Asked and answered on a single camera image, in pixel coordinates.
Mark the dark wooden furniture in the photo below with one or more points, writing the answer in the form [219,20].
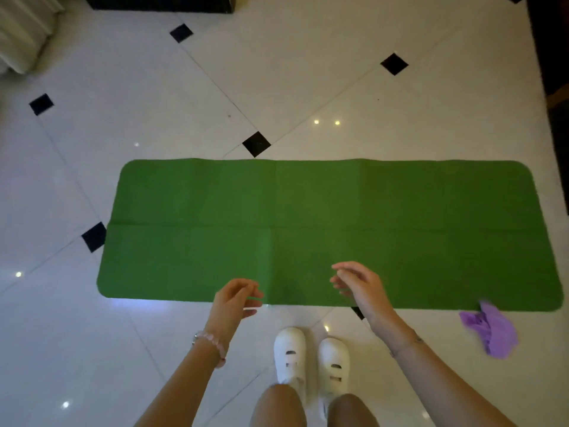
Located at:
[553,62]

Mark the person's right forearm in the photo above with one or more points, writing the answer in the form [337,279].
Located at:
[435,382]

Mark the person's left white shoe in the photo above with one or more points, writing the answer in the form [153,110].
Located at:
[290,355]

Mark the person's left leg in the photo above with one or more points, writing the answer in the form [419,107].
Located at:
[278,409]

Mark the person's left fingers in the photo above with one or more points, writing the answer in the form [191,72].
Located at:
[251,297]

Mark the person's leg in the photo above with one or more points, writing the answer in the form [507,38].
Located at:
[278,409]
[351,413]

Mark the person's left forearm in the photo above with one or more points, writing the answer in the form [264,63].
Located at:
[186,386]

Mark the person's right white shoe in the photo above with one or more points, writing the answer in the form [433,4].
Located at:
[333,364]

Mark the person's right fingers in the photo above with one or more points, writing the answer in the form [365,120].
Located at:
[349,277]

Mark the person's white shoe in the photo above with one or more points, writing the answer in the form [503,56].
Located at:
[333,364]
[290,355]

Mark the person's left hand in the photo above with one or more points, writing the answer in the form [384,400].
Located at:
[226,309]

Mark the white pleated curtain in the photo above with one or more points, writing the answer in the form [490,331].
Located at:
[24,31]

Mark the person's right hand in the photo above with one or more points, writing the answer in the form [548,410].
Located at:
[369,293]

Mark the purple crumpled cloth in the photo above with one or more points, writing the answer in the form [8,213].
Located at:
[497,331]

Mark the dark wooden cabinet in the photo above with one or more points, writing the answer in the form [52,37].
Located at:
[160,2]

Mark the green floor mat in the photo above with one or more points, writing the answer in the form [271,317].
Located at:
[400,208]

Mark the person's right leg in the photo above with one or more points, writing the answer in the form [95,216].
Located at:
[351,413]

